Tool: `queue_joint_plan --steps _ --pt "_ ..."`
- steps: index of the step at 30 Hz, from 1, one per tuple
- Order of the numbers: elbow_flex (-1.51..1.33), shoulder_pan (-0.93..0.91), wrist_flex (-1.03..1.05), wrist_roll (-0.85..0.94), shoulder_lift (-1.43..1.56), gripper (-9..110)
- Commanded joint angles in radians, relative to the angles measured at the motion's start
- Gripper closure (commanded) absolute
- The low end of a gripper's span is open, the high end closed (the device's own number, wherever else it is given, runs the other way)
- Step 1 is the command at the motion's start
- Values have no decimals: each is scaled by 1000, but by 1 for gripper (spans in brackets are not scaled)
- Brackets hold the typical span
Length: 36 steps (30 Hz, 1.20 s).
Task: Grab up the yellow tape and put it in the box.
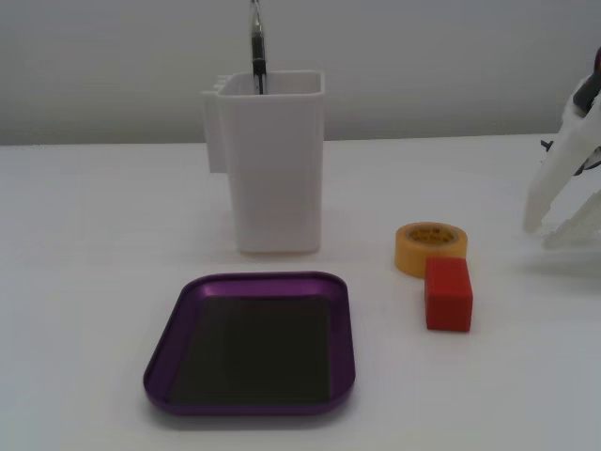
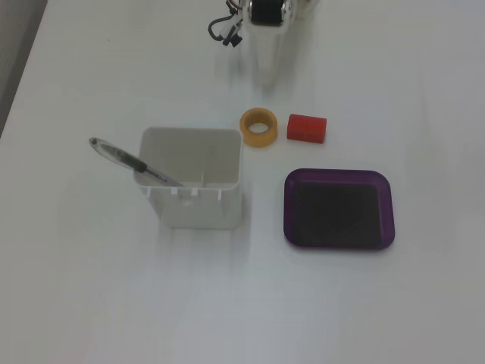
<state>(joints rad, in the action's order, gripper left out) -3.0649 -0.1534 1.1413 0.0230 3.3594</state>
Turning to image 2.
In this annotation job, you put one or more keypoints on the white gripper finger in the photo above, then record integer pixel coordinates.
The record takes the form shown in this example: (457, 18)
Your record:
(261, 53)
(276, 53)

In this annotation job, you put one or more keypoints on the yellow tape roll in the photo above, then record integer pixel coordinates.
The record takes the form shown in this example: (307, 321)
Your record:
(261, 141)

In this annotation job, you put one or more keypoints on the white plastic box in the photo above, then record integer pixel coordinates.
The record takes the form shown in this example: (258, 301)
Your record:
(201, 208)

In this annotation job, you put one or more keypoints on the red rectangular block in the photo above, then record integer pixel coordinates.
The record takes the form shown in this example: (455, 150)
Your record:
(306, 129)

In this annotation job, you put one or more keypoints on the purple metal tray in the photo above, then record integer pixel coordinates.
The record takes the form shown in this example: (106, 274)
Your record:
(337, 208)

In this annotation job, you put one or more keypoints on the black clear ballpoint pen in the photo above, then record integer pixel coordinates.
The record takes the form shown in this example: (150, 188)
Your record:
(121, 156)

